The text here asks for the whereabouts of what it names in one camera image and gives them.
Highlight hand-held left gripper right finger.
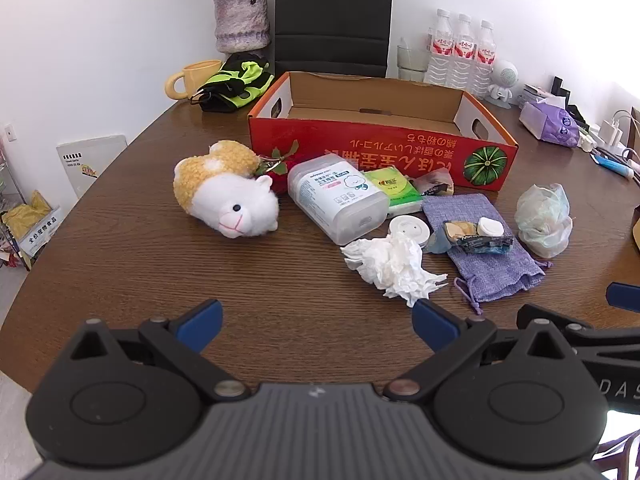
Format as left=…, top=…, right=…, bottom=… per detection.
left=382, top=299, right=581, bottom=403

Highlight white round lid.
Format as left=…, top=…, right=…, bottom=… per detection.
left=388, top=215, right=431, bottom=251

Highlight small clear snack wrapper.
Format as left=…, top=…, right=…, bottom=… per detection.
left=407, top=169, right=456, bottom=197

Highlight clear plastic swab box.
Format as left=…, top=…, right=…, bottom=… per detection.
left=287, top=156, right=391, bottom=246

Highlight clear glass cup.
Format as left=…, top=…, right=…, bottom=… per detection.
left=397, top=44, right=431, bottom=81

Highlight black paper bag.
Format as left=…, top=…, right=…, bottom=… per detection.
left=274, top=0, right=393, bottom=79

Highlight yellow bag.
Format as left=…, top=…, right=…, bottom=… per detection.
left=2, top=190, right=53, bottom=238

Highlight clear plastic bag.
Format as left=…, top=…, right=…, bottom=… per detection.
left=515, top=183, right=574, bottom=259

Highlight blue wrapper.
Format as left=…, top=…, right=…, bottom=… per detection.
left=427, top=220, right=515, bottom=257

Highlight white tissue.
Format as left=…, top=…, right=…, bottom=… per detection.
left=340, top=234, right=449, bottom=308

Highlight white robot toy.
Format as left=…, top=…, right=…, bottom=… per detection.
left=487, top=60, right=521, bottom=107

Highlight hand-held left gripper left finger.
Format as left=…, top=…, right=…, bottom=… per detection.
left=66, top=299, right=251, bottom=403

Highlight purple drawstring pouch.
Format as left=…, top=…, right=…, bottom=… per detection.
left=421, top=193, right=553, bottom=316

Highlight red cardboard box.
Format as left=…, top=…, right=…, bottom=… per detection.
left=247, top=71, right=519, bottom=193

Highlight green tissue pack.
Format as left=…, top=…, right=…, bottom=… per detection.
left=364, top=167, right=426, bottom=216

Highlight neon green black gloves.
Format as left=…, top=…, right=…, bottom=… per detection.
left=189, top=52, right=276, bottom=113

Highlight yellow mug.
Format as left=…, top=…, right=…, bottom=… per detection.
left=165, top=60, right=223, bottom=102

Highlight white and tan plush alpaca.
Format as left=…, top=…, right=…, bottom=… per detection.
left=173, top=141, right=281, bottom=239

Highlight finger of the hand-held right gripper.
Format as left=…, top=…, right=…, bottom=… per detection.
left=517, top=304, right=640, bottom=351
left=606, top=282, right=640, bottom=312

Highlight blue white tube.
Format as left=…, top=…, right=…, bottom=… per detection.
left=592, top=154, right=636, bottom=179

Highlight purple tissue pack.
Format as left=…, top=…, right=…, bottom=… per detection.
left=519, top=99, right=581, bottom=148

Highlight white charger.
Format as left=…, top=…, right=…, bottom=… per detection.
left=597, top=110, right=636, bottom=148

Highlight water bottle red label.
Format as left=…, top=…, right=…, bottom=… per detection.
left=450, top=13, right=478, bottom=89
left=472, top=20, right=498, bottom=101
left=427, top=8, right=456, bottom=86

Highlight black stand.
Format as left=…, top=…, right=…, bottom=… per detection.
left=552, top=76, right=591, bottom=122

